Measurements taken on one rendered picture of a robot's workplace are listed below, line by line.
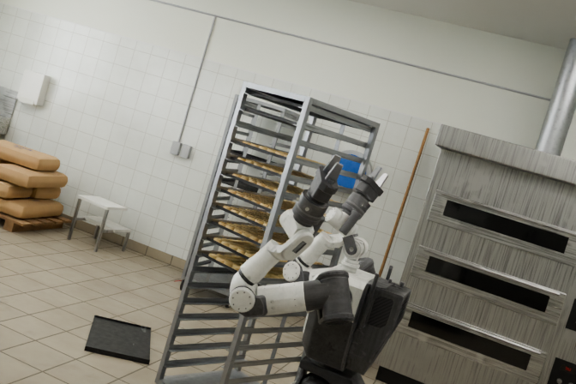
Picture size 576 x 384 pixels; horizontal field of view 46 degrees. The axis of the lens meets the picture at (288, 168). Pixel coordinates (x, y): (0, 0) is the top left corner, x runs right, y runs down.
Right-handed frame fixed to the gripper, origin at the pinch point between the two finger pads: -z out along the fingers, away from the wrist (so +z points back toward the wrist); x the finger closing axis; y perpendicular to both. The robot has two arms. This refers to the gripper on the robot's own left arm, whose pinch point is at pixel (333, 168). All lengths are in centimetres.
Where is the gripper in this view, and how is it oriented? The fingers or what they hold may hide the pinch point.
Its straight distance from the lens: 194.8
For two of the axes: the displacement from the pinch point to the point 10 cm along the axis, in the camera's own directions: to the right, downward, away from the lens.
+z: -4.6, 8.0, 3.9
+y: 8.9, 3.9, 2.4
